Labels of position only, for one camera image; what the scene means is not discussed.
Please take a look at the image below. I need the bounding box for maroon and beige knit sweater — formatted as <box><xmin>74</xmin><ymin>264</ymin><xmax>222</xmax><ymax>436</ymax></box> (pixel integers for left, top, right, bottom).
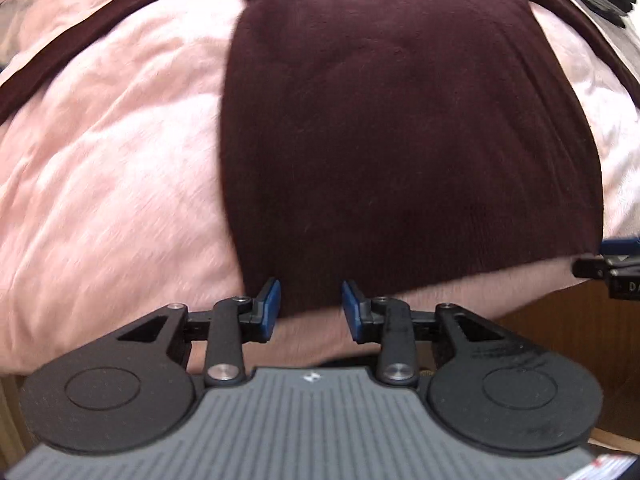
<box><xmin>1</xmin><ymin>0</ymin><xmax>639</xmax><ymax>314</ymax></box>

